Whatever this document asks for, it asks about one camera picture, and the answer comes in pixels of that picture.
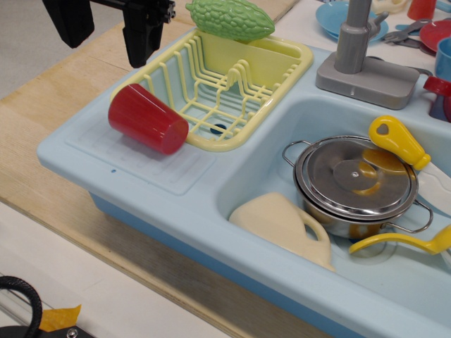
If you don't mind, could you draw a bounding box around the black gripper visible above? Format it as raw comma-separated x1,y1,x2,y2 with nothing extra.
42,0,175,68

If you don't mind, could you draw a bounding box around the red plastic cup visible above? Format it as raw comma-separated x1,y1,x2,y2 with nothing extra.
108,83,189,155

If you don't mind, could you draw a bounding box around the orange plastic cup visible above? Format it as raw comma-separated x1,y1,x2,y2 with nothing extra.
407,0,436,20

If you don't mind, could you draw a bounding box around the blue plastic cup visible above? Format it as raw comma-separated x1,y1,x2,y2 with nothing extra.
435,37,451,82

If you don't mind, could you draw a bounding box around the yellow plastic dish rack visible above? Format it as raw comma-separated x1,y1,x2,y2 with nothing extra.
112,29,314,151

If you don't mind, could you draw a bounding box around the green bitter melon toy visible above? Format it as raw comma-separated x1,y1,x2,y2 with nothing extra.
185,0,275,42

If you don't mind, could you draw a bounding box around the blue plastic plate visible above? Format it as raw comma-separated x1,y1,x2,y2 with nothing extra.
316,1,389,42

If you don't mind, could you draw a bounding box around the grey toy faucet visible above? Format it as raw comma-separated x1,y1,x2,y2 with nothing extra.
316,1,420,110

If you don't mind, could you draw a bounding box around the cream plastic mug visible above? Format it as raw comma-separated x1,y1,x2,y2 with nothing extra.
229,192,335,272

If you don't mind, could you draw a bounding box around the cream plastic toy item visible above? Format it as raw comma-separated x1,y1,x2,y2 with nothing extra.
371,0,408,14

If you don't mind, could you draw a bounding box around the steel pot lid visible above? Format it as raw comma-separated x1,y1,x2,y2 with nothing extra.
295,137,419,220

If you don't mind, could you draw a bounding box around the grey plastic fork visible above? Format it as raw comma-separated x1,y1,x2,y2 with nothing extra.
383,19,432,49

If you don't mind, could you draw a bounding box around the yellow tape piece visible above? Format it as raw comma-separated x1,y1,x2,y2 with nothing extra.
39,304,82,332

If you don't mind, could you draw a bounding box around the light blue toy sink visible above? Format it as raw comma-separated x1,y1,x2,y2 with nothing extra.
37,67,450,337

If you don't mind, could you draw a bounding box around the blue plastic utensil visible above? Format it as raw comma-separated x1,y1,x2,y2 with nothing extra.
395,19,451,32

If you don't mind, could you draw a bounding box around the black base with screw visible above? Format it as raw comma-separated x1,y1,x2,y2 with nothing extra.
1,325,93,338

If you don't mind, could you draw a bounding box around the red plastic plate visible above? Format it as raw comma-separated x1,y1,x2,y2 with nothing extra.
419,20,451,52

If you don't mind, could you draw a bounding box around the yellow plastic spoon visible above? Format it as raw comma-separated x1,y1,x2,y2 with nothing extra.
349,225,450,255

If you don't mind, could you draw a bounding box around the black cable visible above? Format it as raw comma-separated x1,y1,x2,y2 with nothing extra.
0,275,44,338

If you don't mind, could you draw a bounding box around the steel pot with handles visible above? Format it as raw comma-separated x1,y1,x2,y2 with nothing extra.
282,135,434,239

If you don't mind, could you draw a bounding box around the yellow handled toy knife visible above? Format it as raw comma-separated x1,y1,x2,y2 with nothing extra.
369,115,450,215

